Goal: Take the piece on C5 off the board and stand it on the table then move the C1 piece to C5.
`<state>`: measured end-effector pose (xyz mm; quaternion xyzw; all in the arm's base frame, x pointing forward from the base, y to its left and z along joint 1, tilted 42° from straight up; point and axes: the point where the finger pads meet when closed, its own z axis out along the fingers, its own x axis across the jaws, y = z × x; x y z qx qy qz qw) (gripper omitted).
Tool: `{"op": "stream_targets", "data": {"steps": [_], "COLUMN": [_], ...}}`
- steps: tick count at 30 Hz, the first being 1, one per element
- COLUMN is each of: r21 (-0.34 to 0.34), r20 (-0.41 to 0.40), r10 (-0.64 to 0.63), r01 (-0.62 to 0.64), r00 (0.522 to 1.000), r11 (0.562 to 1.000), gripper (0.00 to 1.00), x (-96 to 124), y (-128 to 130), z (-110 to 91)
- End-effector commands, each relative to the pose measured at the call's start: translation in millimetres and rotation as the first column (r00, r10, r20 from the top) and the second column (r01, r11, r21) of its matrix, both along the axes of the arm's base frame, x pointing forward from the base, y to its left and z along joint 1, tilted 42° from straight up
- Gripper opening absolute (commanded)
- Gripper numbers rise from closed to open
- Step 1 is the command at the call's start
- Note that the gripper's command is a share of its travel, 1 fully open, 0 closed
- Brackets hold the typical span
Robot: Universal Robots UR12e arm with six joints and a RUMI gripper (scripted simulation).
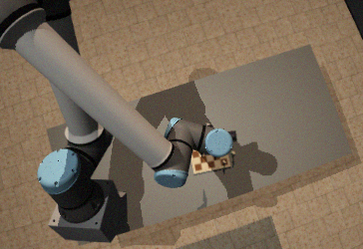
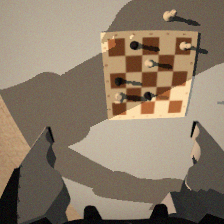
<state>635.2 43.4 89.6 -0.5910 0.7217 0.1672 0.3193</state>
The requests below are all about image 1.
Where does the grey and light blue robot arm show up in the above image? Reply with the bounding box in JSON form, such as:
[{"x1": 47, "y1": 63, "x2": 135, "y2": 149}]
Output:
[{"x1": 0, "y1": 0, "x2": 237, "y2": 223}]

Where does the chessboard with pieces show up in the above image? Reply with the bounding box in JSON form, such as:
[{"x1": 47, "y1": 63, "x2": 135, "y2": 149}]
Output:
[{"x1": 191, "y1": 150, "x2": 230, "y2": 174}]

